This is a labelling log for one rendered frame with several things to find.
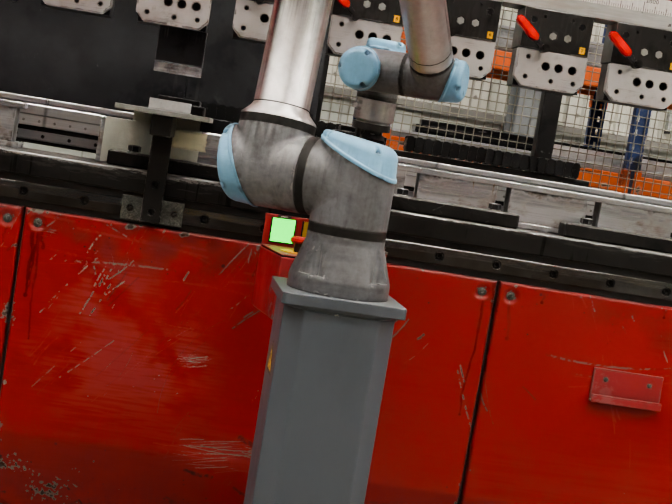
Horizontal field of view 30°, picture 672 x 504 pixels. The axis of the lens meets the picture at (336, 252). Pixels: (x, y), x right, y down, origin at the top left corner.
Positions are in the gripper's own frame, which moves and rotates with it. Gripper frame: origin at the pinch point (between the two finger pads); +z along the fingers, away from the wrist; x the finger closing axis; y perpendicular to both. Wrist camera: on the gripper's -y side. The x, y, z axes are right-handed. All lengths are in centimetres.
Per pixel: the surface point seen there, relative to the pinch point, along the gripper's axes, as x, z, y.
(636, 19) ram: -61, -49, 23
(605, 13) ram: -54, -49, 25
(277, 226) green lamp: 12.4, 2.9, 9.3
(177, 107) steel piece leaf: 30.9, -14.5, 33.7
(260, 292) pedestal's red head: 15.0, 14.8, 3.3
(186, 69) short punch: 28, -22, 45
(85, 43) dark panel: 45, -21, 101
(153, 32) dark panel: 29, -27, 98
